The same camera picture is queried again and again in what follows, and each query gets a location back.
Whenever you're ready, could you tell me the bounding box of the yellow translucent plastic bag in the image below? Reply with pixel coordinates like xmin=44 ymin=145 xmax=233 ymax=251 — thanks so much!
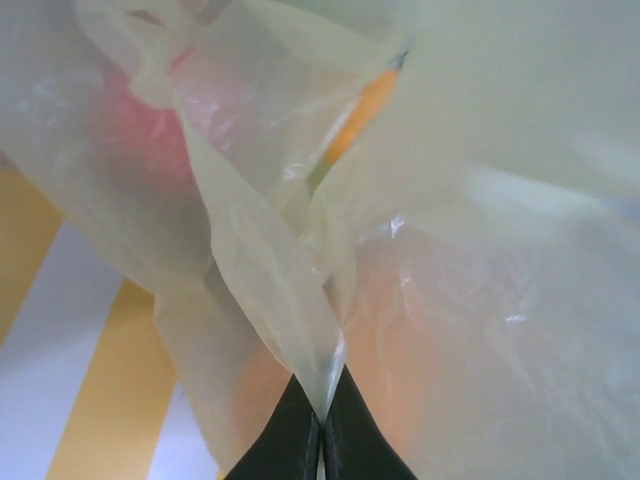
xmin=0 ymin=0 xmax=640 ymax=480

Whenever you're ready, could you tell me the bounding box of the orange fruit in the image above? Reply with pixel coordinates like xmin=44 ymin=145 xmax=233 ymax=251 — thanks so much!
xmin=233 ymin=233 xmax=529 ymax=480

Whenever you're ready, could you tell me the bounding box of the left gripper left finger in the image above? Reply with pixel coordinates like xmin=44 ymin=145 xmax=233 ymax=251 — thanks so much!
xmin=218 ymin=374 xmax=321 ymax=480

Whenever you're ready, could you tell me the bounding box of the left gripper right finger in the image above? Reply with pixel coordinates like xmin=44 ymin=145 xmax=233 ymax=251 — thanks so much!
xmin=322 ymin=366 xmax=419 ymax=480

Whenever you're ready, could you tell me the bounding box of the yellow fruit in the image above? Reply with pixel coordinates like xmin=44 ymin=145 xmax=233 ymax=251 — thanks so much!
xmin=318 ymin=51 xmax=410 ymax=170

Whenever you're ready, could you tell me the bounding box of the yellow white striped plate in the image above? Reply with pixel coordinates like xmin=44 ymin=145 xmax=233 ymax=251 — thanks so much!
xmin=0 ymin=163 xmax=224 ymax=480

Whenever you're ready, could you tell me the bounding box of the red round fruit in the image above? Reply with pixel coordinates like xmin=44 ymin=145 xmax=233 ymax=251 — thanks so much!
xmin=93 ymin=74 xmax=202 ymax=202

